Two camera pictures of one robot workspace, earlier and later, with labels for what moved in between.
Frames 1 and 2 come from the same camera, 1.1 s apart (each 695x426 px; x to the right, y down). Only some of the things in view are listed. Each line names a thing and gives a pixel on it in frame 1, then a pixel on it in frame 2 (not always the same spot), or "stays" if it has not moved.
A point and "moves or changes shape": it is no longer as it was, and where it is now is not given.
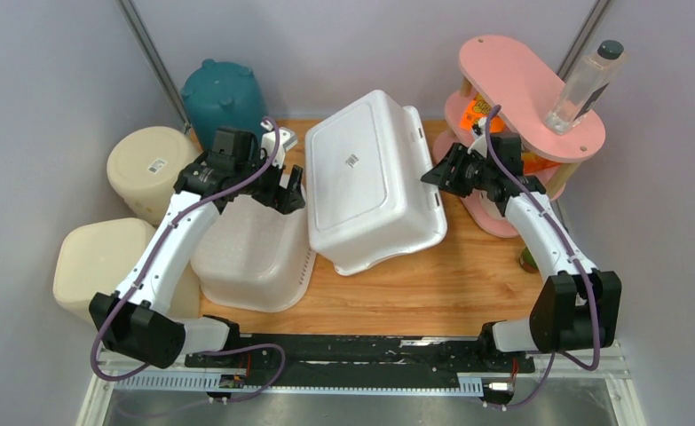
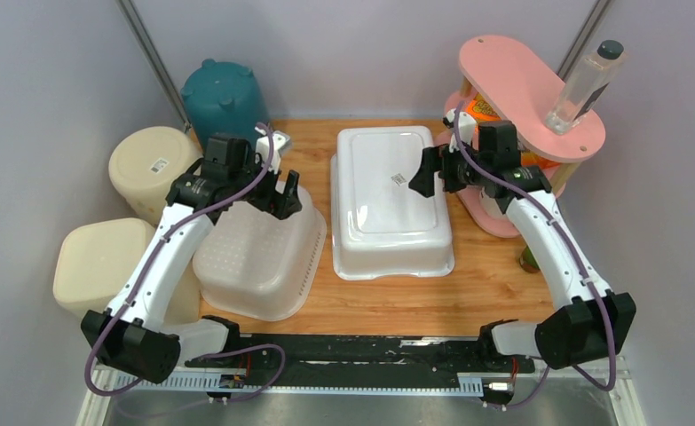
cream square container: x=102 y=256 stays
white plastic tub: x=367 y=200 moves or changes shape
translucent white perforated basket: x=256 y=257 moves or changes shape
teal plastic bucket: x=223 y=96 stays
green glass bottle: x=527 y=263 stays
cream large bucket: x=144 y=165 stays
